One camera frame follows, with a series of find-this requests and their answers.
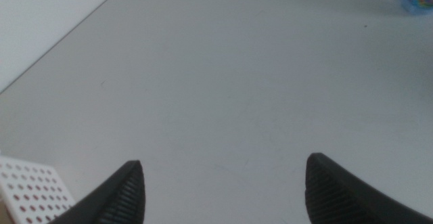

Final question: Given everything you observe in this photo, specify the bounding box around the white perforated plastic basket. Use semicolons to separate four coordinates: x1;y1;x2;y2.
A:
0;154;76;224

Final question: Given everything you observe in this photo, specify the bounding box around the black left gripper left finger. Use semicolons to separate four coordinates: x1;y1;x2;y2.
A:
47;159;146;224

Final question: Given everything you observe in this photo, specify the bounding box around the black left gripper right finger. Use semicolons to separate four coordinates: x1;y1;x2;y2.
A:
304;152;433;224

